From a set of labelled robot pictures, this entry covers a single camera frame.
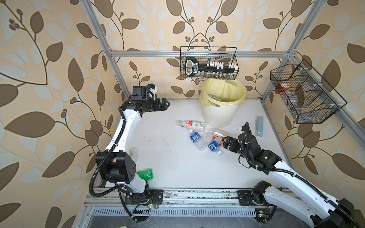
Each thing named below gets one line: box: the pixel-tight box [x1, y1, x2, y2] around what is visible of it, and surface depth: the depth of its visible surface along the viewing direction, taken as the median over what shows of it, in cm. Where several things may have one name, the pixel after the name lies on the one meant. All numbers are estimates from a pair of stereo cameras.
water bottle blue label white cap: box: [188, 129, 207, 152], surface depth 95 cm
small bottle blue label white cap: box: [207, 140, 223, 157], surface depth 90 cm
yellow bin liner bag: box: [199, 78, 248, 108], surface depth 99 cm
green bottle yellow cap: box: [135, 168, 154, 181], surface depth 81 cm
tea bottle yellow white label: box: [209, 128, 228, 140], surface depth 96 cm
